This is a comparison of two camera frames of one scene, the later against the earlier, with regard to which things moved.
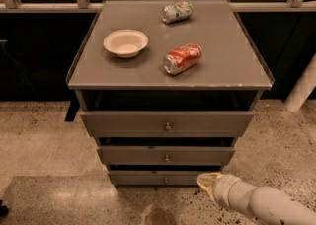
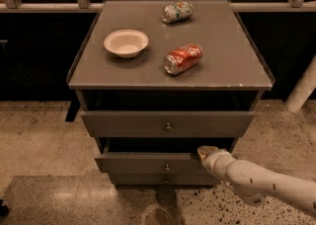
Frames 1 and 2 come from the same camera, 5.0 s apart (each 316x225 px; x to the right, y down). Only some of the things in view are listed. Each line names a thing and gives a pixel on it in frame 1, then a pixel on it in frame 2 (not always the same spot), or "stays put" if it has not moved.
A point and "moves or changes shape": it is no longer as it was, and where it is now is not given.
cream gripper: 223,188 -> 215,162
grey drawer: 166,155 moves or changes shape
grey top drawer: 167,123 stays put
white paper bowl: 125,42 stays put
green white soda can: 171,13 stays put
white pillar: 302,91 stays put
